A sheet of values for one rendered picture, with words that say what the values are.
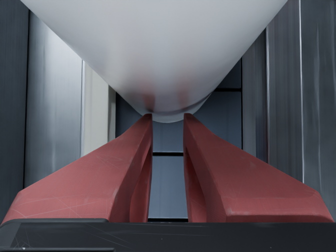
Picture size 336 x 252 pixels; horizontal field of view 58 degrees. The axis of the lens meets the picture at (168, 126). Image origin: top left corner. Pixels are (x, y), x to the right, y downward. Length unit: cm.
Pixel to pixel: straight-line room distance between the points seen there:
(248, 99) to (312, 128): 8
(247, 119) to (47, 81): 15
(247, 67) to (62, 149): 15
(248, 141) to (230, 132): 1
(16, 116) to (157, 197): 12
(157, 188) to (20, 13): 16
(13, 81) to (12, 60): 1
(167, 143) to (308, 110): 12
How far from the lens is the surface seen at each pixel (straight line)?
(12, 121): 24
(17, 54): 25
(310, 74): 26
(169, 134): 18
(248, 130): 19
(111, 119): 15
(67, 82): 25
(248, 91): 19
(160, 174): 18
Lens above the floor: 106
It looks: 87 degrees down
